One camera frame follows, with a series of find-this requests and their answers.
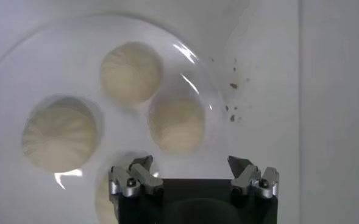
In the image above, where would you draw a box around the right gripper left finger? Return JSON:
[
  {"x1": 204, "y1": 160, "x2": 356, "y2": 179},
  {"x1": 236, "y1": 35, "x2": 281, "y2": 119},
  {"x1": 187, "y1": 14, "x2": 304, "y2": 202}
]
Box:
[{"x1": 108, "y1": 155, "x2": 164, "y2": 198}]

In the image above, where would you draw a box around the white steamed baozi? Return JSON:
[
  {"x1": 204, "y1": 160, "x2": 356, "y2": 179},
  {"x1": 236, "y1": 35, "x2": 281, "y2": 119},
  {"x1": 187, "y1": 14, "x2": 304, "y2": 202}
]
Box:
[
  {"x1": 94, "y1": 170, "x2": 121, "y2": 224},
  {"x1": 147, "y1": 91, "x2": 207, "y2": 155},
  {"x1": 21, "y1": 96, "x2": 102, "y2": 174},
  {"x1": 99, "y1": 41, "x2": 164, "y2": 107}
]

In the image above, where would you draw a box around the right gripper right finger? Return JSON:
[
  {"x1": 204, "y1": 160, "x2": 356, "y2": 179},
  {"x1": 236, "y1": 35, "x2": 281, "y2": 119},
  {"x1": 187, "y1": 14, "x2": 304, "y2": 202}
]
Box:
[{"x1": 227, "y1": 155, "x2": 280, "y2": 199}]

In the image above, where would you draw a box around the white round plate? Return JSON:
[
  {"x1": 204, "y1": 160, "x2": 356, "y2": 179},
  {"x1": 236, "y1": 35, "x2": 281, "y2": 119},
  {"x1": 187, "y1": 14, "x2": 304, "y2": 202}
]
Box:
[{"x1": 0, "y1": 12, "x2": 233, "y2": 224}]

